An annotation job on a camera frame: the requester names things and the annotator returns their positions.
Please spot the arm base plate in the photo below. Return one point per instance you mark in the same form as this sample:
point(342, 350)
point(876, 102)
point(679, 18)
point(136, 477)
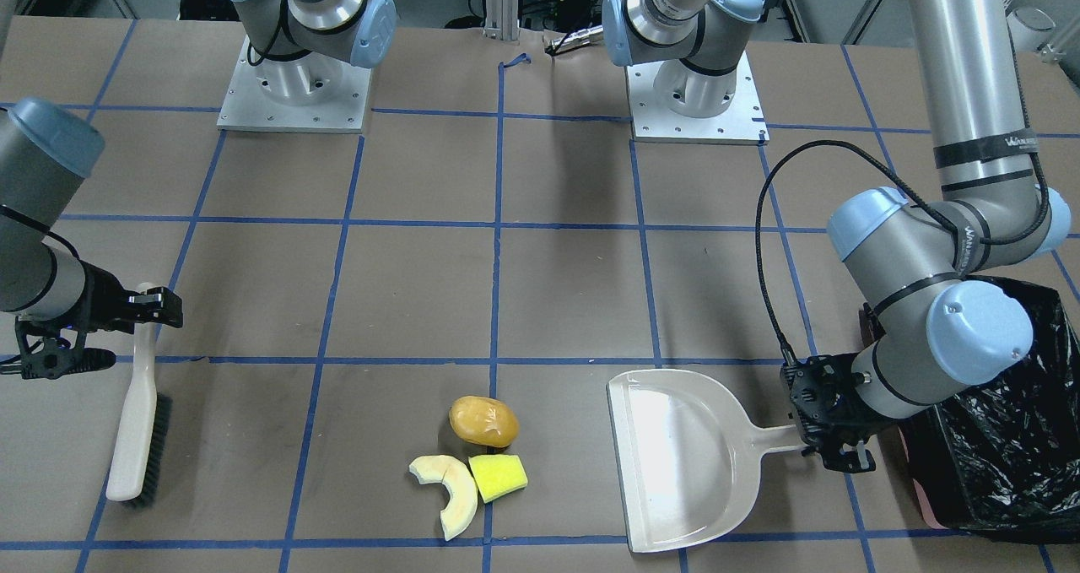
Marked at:
point(671, 104)
point(313, 94)

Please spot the pale melon rind slice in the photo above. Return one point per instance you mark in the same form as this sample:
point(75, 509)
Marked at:
point(458, 482)

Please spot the brown potato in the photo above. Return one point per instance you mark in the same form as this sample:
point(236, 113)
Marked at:
point(484, 421)

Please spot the aluminium frame post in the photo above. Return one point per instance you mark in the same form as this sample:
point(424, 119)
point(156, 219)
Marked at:
point(501, 20)

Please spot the yellow green sponge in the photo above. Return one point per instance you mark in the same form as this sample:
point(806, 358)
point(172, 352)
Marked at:
point(497, 475)

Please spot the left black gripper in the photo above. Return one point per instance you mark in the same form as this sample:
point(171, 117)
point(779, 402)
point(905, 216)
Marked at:
point(840, 402)

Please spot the bin with black bag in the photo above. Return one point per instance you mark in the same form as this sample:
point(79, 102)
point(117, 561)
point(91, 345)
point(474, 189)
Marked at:
point(1004, 472)

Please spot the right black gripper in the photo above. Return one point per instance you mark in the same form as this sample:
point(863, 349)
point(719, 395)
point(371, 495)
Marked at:
point(105, 295)

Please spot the beige plastic dustpan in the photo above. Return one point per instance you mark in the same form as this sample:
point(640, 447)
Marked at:
point(689, 458)

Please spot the beige hand brush black bristles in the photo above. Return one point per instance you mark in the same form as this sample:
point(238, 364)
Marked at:
point(140, 443)

